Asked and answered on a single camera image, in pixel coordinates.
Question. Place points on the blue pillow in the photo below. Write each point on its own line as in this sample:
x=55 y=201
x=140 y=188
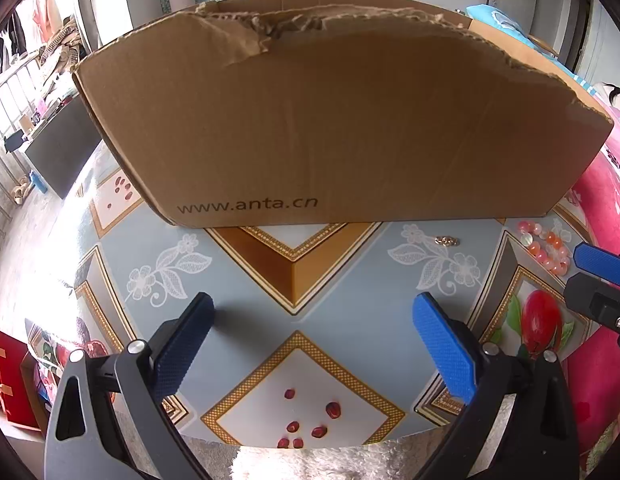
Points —
x=505 y=22

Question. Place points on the pair of beige shoes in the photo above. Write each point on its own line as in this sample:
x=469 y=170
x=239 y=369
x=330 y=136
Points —
x=22 y=192

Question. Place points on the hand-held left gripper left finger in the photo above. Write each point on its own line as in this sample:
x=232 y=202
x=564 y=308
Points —
x=182 y=350

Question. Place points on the pile of clothes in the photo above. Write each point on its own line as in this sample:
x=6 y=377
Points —
x=60 y=47

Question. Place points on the hanging dark jacket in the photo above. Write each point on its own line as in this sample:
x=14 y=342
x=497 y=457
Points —
x=7 y=40

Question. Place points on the white fluffy towel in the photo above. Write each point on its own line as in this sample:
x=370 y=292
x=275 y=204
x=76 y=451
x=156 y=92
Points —
x=340 y=460

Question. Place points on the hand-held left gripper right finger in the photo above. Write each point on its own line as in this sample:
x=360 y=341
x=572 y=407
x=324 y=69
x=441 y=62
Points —
x=445 y=345

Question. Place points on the large cardboard box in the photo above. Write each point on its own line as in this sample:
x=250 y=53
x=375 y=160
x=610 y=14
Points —
x=340 y=135

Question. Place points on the pink floral blanket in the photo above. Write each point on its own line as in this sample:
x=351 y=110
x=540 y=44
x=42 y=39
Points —
x=605 y=200

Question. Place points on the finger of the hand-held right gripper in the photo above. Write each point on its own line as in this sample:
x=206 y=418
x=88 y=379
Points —
x=595 y=300
x=600 y=262

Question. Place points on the hanging pink garment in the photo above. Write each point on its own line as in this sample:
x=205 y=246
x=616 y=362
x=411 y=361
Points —
x=42 y=10

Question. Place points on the dark cabinet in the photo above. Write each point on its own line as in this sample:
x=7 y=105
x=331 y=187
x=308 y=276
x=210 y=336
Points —
x=60 y=150

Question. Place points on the metal railing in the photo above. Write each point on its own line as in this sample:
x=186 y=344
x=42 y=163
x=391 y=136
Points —
x=10 y=110

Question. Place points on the red paper bag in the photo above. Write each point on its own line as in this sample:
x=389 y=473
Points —
x=15 y=385

